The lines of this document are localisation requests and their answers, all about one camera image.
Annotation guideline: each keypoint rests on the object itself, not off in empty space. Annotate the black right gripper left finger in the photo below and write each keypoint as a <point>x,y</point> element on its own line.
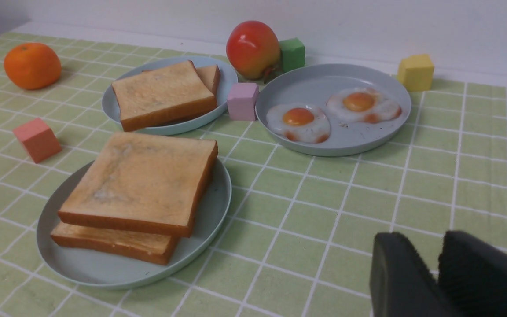
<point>401,285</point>

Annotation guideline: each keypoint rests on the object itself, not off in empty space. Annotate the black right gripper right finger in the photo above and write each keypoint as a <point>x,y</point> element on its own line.
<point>473,274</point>

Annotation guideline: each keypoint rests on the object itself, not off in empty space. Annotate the toast slice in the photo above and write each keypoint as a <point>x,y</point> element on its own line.
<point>179,92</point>
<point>147,247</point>
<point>143,183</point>

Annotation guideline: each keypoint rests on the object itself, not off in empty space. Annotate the right rear fried egg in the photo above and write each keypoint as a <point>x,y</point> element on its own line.
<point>362,105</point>

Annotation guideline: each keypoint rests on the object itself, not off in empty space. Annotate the fried egg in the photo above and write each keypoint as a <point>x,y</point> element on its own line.
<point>362,105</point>
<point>299,122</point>

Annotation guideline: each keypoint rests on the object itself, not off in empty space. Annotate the blue plate with eggs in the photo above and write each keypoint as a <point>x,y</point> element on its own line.
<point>314,85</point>

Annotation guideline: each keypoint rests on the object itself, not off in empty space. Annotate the left fried egg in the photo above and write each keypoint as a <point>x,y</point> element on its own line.
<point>299,122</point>

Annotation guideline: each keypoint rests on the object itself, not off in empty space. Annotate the yellow wooden cube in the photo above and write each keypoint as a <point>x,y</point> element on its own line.
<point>416,73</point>

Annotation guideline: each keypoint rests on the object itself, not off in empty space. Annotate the pink wooden cube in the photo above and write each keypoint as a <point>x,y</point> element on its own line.
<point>241,101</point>

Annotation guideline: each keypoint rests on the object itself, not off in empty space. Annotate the green wooden cube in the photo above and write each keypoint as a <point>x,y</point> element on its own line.
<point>292,54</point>

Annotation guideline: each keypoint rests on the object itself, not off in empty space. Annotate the blue plate with bread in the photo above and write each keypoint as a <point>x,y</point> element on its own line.
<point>228,78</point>

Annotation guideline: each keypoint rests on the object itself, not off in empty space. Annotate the red apple fruit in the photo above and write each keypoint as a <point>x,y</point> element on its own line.
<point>253,50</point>

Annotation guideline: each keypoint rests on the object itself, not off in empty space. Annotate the empty light blue plate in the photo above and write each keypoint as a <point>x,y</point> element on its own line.
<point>101,270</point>

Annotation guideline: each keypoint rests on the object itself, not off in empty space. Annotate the salmon red wooden cube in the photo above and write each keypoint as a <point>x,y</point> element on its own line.
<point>38,140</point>

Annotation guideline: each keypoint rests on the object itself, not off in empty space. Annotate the orange tangerine fruit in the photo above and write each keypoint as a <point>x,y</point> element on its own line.
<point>32,66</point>

